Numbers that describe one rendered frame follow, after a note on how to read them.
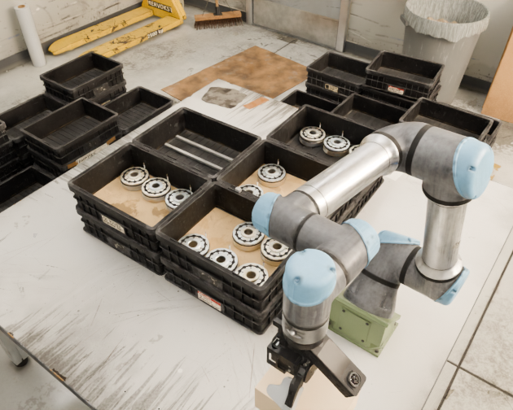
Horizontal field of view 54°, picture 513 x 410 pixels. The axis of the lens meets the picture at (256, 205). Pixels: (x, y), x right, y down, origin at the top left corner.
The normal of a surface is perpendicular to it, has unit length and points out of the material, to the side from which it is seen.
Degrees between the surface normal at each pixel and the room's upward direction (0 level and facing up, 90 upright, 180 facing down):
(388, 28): 90
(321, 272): 1
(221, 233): 0
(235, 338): 0
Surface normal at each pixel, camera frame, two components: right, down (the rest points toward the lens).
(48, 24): 0.81, 0.40
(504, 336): 0.00, -0.74
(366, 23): -0.59, 0.55
